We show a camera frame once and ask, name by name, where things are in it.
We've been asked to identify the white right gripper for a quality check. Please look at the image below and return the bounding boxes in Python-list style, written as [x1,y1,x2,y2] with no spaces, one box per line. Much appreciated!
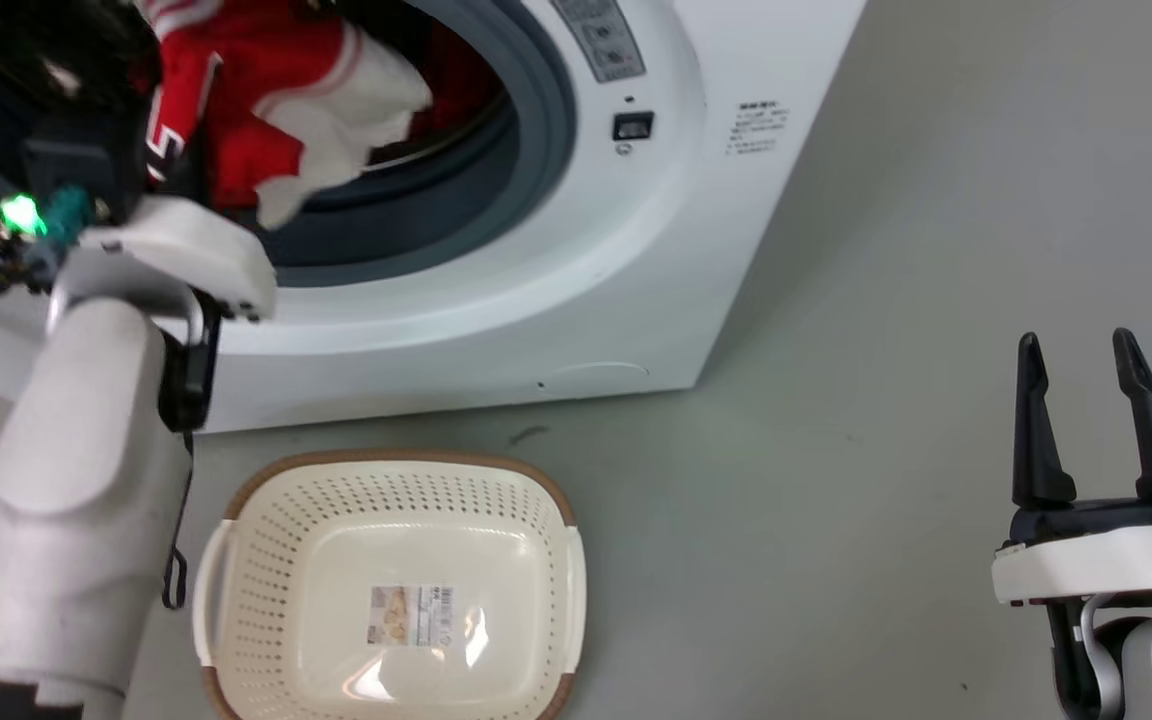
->
[990,327,1152,608]

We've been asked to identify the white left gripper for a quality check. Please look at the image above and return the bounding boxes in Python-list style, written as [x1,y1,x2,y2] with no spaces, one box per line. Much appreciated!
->
[22,30,279,325]

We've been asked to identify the red and white garment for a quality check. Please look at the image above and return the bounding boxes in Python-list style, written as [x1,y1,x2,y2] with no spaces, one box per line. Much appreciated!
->
[139,0,509,231]

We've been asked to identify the white front-loading washing machine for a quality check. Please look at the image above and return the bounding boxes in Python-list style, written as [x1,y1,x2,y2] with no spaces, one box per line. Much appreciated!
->
[0,0,869,437]

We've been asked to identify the cream perforated plastic laundry basket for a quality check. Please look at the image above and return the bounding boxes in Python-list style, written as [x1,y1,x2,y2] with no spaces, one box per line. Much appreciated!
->
[192,450,588,720]

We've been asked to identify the small text warning sticker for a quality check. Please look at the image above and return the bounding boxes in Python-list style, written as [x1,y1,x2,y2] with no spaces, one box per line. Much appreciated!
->
[725,99,790,158]

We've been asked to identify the grey printed washer label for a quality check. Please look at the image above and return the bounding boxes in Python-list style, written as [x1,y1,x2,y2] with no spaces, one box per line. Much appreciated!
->
[549,0,648,85]

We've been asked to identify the printed sticker label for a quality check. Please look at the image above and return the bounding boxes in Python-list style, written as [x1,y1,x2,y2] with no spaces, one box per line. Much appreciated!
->
[367,585,457,647]

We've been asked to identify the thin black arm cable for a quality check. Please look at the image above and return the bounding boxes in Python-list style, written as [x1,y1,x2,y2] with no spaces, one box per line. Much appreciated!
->
[158,288,225,613]

